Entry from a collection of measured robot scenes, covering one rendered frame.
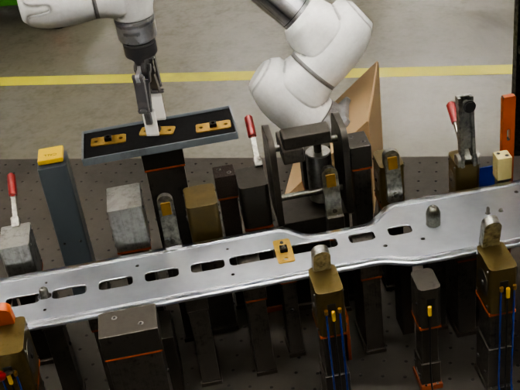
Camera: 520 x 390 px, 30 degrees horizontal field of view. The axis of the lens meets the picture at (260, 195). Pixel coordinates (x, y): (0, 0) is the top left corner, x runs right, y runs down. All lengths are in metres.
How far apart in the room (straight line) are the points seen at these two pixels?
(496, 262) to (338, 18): 0.95
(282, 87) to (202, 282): 0.78
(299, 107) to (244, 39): 2.85
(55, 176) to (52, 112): 2.79
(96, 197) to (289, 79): 0.73
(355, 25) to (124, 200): 0.86
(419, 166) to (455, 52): 2.29
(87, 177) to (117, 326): 1.20
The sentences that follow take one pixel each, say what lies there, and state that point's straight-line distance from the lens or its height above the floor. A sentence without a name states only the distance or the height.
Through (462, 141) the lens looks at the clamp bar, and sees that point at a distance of 2.27.
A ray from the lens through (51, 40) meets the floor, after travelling 5.96.
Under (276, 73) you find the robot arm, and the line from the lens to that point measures 2.70.
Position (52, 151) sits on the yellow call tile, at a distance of 2.36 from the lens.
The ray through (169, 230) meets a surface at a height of 1.03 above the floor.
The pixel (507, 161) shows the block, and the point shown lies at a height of 1.06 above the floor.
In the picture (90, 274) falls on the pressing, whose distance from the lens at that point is 2.20.
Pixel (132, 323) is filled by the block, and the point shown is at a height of 1.03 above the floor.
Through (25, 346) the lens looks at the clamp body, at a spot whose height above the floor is 1.04.
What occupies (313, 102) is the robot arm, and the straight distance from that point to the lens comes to 2.71.
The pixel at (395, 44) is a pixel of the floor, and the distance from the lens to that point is 5.30.
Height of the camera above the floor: 2.30
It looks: 34 degrees down
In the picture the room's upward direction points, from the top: 8 degrees counter-clockwise
